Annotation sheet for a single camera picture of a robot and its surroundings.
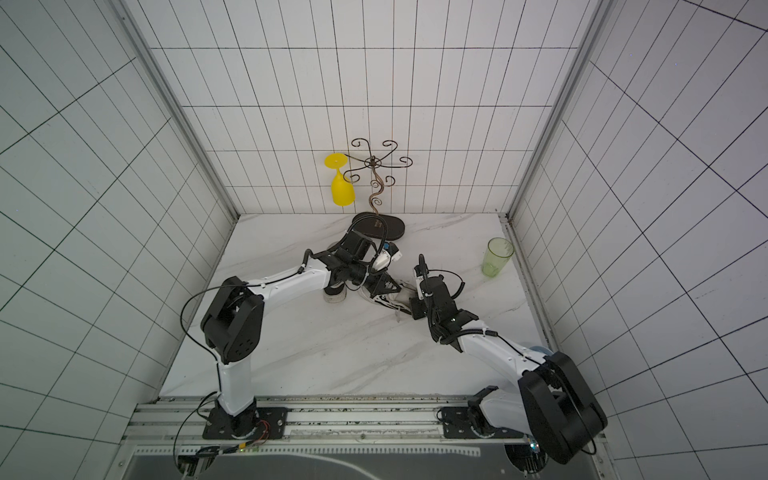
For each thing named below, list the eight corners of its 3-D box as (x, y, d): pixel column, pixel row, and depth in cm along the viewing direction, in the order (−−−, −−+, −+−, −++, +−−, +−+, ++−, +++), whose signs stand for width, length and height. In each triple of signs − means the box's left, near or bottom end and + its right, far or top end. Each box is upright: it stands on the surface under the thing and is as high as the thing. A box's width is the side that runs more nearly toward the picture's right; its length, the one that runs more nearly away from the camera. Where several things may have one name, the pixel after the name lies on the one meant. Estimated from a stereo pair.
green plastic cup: (480, 278, 103) (490, 255, 93) (476, 260, 108) (485, 237, 98) (504, 278, 103) (517, 255, 93) (498, 260, 108) (510, 237, 98)
